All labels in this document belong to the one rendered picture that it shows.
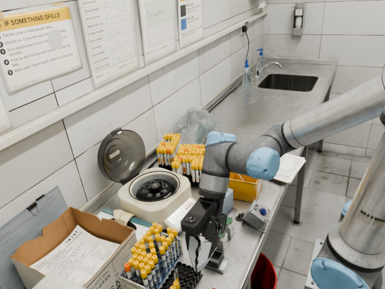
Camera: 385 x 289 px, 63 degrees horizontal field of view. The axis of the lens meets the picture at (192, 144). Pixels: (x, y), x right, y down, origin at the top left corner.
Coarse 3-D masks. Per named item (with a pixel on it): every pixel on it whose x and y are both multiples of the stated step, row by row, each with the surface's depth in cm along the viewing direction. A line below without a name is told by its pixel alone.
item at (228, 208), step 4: (228, 188) 120; (228, 192) 118; (232, 192) 119; (228, 196) 117; (232, 196) 120; (224, 200) 115; (228, 200) 118; (232, 200) 121; (224, 204) 116; (228, 204) 119; (232, 204) 122; (224, 208) 117; (228, 208) 120; (232, 208) 123; (224, 212) 118; (228, 212) 121; (232, 212) 122; (228, 216) 120
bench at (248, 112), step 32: (256, 64) 291; (288, 64) 294; (320, 64) 285; (224, 96) 234; (256, 96) 229; (288, 96) 224; (320, 96) 219; (224, 128) 187; (256, 128) 184; (192, 192) 136; (224, 256) 105; (256, 256) 104; (224, 288) 94
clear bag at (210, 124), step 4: (196, 112) 179; (200, 112) 179; (204, 112) 181; (208, 112) 181; (200, 116) 179; (204, 116) 180; (208, 116) 179; (212, 116) 183; (200, 120) 177; (204, 120) 177; (208, 120) 179; (212, 120) 181; (216, 120) 185; (204, 124) 177; (208, 124) 178; (212, 124) 180; (216, 124) 185; (204, 128) 177; (208, 128) 178; (212, 128) 181; (216, 128) 184; (208, 132) 178
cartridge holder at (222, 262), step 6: (216, 252) 103; (222, 252) 102; (210, 258) 103; (216, 258) 103; (222, 258) 101; (228, 258) 102; (210, 264) 100; (216, 264) 98; (222, 264) 100; (216, 270) 99; (222, 270) 98
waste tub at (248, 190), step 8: (232, 176) 137; (232, 184) 126; (240, 184) 125; (248, 184) 123; (256, 184) 121; (240, 192) 127; (248, 192) 125; (256, 192) 124; (240, 200) 129; (248, 200) 127
